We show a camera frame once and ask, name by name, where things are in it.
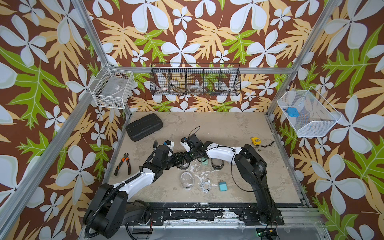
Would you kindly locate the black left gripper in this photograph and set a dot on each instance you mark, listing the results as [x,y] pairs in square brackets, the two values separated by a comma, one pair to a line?
[177,160]

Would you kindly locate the blue object in basket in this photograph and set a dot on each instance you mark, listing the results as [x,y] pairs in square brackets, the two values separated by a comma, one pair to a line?
[292,112]

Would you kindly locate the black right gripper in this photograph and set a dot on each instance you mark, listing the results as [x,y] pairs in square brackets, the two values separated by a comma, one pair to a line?
[187,158]

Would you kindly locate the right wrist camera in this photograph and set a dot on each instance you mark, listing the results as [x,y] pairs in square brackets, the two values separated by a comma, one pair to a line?
[184,143]

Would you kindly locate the white wire basket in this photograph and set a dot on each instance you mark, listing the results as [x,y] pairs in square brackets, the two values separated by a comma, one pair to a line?
[112,87]

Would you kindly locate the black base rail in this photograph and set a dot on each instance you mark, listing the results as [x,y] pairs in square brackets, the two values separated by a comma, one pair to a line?
[249,214]

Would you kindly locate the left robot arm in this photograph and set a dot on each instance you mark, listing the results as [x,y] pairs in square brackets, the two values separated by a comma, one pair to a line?
[109,210]

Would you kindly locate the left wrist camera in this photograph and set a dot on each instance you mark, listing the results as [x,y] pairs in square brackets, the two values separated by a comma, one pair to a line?
[169,143]

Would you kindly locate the aluminium frame post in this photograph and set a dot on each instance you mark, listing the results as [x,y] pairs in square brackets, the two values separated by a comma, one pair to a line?
[94,39]

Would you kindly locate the green charger plug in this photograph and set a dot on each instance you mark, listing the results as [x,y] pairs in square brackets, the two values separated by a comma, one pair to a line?
[205,162]

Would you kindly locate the black hard plastic case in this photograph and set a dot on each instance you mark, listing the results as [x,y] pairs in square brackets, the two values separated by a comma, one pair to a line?
[144,127]

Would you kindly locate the black wire basket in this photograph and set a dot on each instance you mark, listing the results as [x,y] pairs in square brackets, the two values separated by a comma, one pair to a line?
[194,79]

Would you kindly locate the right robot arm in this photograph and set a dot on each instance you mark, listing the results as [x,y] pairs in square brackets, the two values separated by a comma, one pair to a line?
[251,166]

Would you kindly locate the white mesh basket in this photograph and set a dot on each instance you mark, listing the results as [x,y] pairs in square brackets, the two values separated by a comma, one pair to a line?
[317,115]

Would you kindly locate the yellow tape measure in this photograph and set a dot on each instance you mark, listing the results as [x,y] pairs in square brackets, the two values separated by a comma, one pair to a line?
[256,141]

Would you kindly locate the teal charger plug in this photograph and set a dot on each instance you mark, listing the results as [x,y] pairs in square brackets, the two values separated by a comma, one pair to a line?
[223,186]

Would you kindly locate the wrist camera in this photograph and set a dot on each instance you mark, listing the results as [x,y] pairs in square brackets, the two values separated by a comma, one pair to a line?
[169,143]
[184,143]

